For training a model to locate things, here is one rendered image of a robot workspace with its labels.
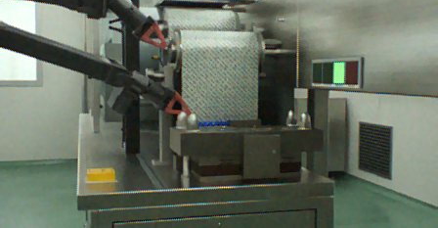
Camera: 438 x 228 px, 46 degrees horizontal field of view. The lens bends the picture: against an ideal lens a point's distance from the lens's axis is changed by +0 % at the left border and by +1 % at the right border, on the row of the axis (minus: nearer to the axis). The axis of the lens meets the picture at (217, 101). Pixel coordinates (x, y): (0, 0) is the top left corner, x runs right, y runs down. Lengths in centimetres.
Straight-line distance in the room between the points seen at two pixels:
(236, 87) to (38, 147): 572
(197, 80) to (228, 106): 12
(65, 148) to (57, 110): 51
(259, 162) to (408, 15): 55
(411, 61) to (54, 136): 632
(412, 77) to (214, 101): 67
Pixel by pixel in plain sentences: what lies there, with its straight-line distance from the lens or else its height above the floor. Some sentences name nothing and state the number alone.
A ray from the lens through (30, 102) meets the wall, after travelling 710.
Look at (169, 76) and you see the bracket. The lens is 159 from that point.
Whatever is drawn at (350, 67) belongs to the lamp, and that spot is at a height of 120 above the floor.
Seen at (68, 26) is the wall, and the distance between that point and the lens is 709.
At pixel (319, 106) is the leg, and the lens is 181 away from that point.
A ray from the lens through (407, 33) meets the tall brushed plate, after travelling 108.
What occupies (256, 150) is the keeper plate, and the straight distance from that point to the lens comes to 137.
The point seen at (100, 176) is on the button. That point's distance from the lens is 139.
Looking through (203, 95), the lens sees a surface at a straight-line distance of 154.
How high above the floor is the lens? 118
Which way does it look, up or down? 3 degrees down
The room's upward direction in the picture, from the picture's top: straight up
